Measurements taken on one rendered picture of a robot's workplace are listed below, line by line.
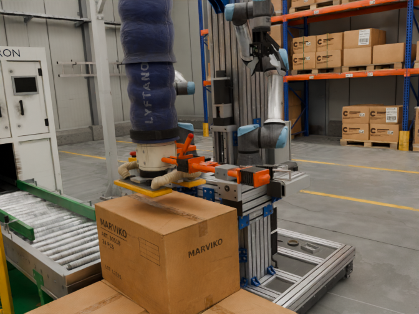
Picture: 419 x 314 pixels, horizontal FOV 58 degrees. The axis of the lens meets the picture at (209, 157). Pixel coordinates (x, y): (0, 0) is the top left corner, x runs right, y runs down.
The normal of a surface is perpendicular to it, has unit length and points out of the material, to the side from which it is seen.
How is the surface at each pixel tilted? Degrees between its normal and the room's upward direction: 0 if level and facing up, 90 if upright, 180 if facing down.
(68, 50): 90
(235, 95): 90
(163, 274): 90
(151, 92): 70
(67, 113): 90
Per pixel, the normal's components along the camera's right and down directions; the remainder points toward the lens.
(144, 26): 0.04, -0.11
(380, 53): -0.67, 0.16
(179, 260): 0.66, 0.11
